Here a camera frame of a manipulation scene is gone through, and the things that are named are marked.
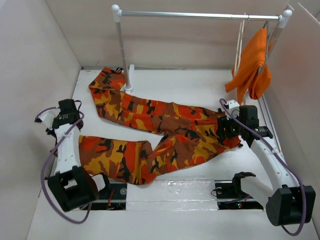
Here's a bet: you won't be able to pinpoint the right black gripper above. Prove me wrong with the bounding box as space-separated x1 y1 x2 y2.
215 111 245 139

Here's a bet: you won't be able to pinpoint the orange camouflage trousers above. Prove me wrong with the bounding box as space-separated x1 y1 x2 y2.
74 68 240 185

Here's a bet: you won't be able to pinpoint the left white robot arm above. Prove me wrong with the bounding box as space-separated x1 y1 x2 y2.
40 99 112 212

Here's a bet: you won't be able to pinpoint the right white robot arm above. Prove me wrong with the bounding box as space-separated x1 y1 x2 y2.
217 98 316 230

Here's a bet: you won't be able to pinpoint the orange cloth on hanger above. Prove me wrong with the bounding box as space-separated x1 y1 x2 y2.
225 28 272 104

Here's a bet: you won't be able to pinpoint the empty white hanger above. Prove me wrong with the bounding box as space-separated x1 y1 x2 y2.
233 19 246 76

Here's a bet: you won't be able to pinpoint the grey hanger holding cloth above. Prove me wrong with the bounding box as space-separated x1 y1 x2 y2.
258 21 281 76

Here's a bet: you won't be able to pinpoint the white foam block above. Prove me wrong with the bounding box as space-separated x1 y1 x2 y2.
126 179 218 212

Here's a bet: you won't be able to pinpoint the white metal clothes rack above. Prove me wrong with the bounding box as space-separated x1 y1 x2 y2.
111 4 293 94

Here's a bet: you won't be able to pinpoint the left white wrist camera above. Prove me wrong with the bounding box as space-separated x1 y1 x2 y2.
34 106 59 130

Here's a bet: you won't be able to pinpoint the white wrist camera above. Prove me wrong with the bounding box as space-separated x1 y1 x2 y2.
223 99 240 118
34 106 59 130

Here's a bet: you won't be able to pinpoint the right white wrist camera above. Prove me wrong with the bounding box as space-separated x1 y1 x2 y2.
223 99 240 118

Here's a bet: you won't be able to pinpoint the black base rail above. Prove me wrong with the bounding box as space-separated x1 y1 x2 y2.
92 180 263 211

